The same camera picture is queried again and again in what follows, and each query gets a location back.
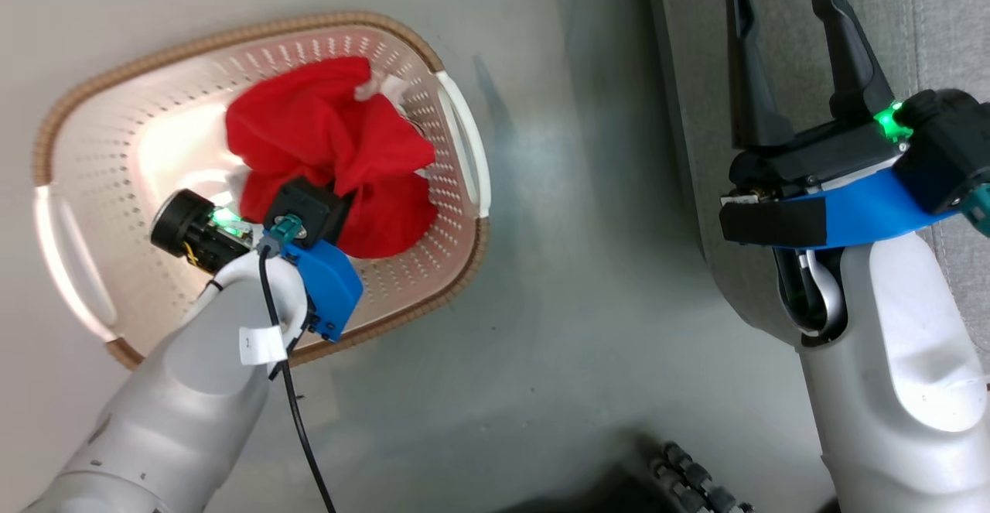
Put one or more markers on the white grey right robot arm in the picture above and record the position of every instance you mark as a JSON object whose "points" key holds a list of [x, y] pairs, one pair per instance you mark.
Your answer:
{"points": [[905, 374]]}

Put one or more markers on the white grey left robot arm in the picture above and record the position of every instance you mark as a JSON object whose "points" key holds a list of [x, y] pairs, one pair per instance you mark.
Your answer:
{"points": [[178, 405]]}

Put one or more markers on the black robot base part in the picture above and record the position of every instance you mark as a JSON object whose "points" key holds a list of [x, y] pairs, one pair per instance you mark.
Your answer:
{"points": [[692, 482]]}

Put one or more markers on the grey fabric sofa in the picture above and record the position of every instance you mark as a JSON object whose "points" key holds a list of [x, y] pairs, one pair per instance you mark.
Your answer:
{"points": [[773, 250]]}

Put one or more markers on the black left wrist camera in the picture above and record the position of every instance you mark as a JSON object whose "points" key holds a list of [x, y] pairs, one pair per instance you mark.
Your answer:
{"points": [[305, 207]]}

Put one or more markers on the blue right camera mount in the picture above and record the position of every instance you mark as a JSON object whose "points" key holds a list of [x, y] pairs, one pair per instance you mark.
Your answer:
{"points": [[874, 215]]}

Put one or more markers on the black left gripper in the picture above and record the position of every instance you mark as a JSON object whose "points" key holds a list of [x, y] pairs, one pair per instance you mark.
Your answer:
{"points": [[197, 228]]}

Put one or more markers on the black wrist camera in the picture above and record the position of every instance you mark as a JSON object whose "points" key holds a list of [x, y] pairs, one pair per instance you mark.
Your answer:
{"points": [[947, 145], [305, 207]]}

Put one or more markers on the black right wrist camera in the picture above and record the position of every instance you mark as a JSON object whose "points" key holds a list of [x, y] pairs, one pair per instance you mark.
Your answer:
{"points": [[947, 145]]}

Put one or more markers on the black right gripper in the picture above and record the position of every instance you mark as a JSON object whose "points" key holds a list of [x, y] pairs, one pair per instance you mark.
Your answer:
{"points": [[812, 159]]}

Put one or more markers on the red cloth garment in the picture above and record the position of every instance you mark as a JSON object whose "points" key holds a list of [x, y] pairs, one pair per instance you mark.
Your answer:
{"points": [[340, 149]]}

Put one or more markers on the white perforated laundry basket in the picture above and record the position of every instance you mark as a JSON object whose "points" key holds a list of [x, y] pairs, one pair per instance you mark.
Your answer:
{"points": [[155, 149]]}

